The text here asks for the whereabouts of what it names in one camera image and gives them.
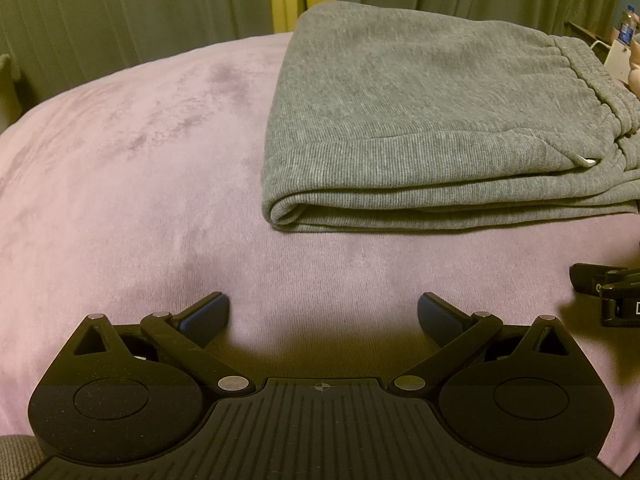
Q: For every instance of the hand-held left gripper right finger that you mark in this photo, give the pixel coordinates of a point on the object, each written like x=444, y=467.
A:
x=440, y=317

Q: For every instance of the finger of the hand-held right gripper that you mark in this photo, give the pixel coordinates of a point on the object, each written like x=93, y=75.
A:
x=590, y=275

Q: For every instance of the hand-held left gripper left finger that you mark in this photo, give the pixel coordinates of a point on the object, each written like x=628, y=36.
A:
x=205, y=317

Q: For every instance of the grey pants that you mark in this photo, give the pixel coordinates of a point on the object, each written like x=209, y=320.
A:
x=400, y=110

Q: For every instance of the pink blanket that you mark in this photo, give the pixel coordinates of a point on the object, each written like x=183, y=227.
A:
x=125, y=160

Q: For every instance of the white box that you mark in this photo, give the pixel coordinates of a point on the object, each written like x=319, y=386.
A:
x=617, y=62

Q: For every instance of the person's grey knit clothing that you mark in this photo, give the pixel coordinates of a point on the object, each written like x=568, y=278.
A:
x=20, y=460

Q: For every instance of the dark nightstand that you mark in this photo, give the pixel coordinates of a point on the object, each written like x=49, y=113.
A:
x=587, y=32

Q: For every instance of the clear plastic bottle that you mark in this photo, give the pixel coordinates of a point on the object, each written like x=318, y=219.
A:
x=629, y=25

